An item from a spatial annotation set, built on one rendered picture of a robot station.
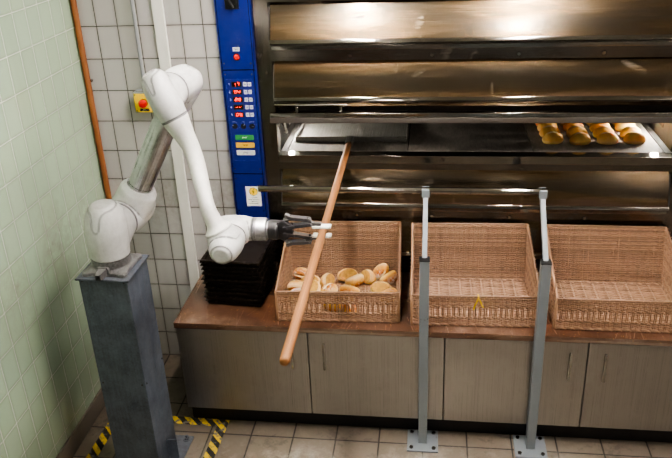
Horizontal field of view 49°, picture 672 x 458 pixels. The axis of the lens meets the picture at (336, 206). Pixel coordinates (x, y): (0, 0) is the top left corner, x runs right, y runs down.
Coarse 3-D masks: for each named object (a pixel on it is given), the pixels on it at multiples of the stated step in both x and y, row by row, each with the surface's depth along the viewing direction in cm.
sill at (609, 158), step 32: (288, 160) 352; (320, 160) 350; (352, 160) 348; (384, 160) 346; (416, 160) 344; (448, 160) 342; (480, 160) 340; (512, 160) 338; (544, 160) 337; (576, 160) 335; (608, 160) 333; (640, 160) 331
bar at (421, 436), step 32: (320, 192) 316; (352, 192) 314; (384, 192) 312; (416, 192) 310; (448, 192) 308; (480, 192) 307; (512, 192) 305; (544, 192) 302; (544, 224) 300; (544, 256) 295; (544, 288) 296; (544, 320) 302; (416, 448) 334; (544, 448) 331
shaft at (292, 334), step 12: (348, 144) 352; (336, 180) 313; (336, 192) 303; (324, 216) 282; (324, 240) 268; (312, 252) 257; (312, 264) 248; (312, 276) 242; (300, 300) 228; (300, 312) 223; (300, 324) 219; (288, 336) 211; (288, 348) 206; (288, 360) 202
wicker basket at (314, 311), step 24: (312, 240) 361; (336, 240) 360; (360, 240) 359; (384, 240) 357; (288, 264) 355; (336, 264) 362; (360, 264) 361; (360, 288) 351; (288, 312) 327; (312, 312) 326; (336, 312) 325; (384, 312) 323
